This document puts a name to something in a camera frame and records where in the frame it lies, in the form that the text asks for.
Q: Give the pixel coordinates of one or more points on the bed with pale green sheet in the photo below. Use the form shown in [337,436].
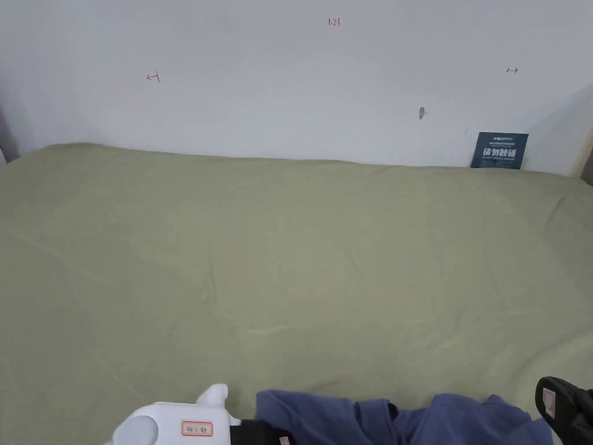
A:
[287,259]

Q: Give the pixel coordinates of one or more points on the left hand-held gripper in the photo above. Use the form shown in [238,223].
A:
[171,422]

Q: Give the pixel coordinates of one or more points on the dark blue printed sign card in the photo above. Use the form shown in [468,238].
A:
[499,150]

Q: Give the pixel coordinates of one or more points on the dark blue shirt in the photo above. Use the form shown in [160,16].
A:
[454,424]

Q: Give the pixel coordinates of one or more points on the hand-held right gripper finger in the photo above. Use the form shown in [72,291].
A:
[563,408]

